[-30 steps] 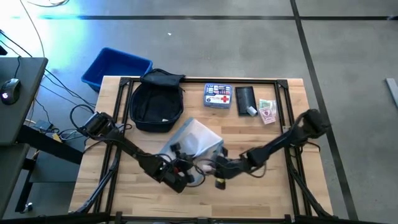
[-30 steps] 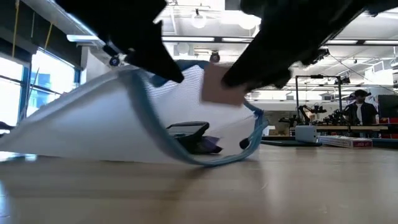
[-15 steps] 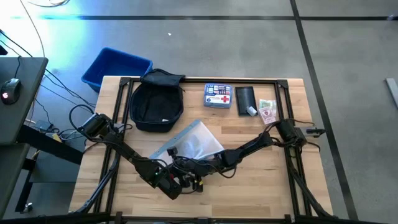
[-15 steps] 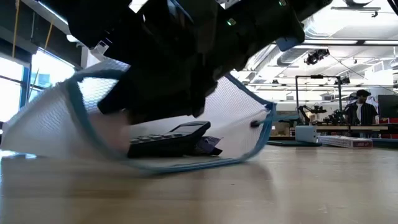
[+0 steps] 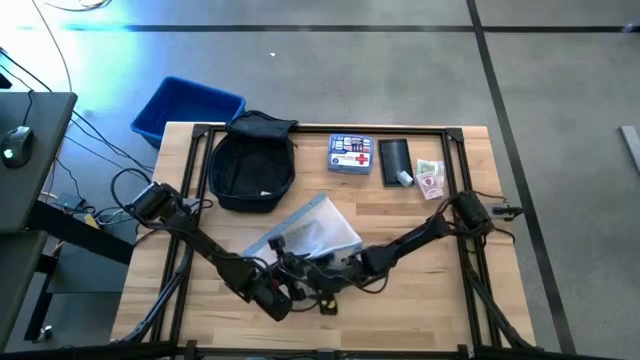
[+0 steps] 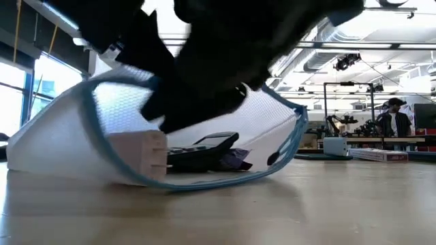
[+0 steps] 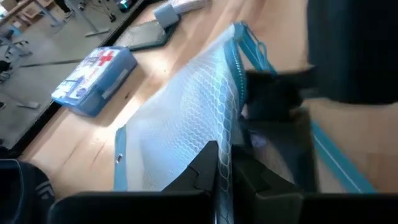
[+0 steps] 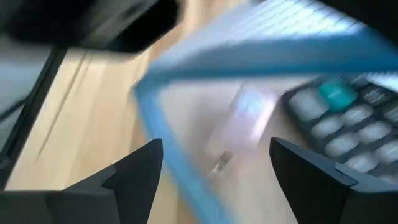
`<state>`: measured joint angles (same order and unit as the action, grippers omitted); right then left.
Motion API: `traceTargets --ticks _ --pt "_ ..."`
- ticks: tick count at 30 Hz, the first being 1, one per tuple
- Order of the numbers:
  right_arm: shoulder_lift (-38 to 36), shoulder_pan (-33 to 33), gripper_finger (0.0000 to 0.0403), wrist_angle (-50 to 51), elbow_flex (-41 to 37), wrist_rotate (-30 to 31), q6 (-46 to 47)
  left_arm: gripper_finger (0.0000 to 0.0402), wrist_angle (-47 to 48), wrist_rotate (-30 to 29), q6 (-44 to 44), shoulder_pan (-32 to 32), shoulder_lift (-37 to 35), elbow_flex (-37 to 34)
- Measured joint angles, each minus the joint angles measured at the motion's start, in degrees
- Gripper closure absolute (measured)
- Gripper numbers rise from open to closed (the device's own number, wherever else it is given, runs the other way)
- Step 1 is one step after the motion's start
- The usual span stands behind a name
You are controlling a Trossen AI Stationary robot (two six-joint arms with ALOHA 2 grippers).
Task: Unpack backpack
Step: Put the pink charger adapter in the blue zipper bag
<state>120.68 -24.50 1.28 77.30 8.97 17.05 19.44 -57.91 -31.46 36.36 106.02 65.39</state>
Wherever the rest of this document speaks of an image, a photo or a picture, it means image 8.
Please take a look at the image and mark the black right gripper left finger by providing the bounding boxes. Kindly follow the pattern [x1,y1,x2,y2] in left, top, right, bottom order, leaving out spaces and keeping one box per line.
[0,138,164,224]

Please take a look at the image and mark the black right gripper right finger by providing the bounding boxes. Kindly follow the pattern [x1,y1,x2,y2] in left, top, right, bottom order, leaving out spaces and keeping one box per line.
[269,136,398,224]

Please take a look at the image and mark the black desk calculator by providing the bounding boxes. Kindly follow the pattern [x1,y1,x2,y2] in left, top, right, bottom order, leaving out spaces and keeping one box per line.
[281,73,398,187]

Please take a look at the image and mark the white mesh pouch blue zipper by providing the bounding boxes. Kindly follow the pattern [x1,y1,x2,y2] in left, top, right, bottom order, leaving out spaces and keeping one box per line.
[133,0,398,224]

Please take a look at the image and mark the black aluminium table frame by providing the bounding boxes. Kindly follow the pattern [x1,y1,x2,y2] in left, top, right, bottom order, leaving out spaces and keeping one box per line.
[0,46,68,189]

